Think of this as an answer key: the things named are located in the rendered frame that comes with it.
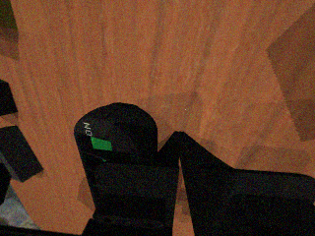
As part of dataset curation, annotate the dark grey switch panel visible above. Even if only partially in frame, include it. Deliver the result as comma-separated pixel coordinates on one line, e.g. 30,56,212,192
73,102,158,208

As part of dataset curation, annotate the yellow rectangular block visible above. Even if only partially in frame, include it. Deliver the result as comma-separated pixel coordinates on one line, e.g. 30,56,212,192
0,0,18,30

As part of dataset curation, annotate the dark grey box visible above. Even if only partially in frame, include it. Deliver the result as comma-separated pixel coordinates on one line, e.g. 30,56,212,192
0,126,43,183
0,79,19,116

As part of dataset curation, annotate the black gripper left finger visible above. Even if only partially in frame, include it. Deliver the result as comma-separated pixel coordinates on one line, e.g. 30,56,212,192
94,131,181,227

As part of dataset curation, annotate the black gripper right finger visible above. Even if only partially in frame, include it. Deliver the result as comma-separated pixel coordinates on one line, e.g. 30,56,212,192
179,132,315,236

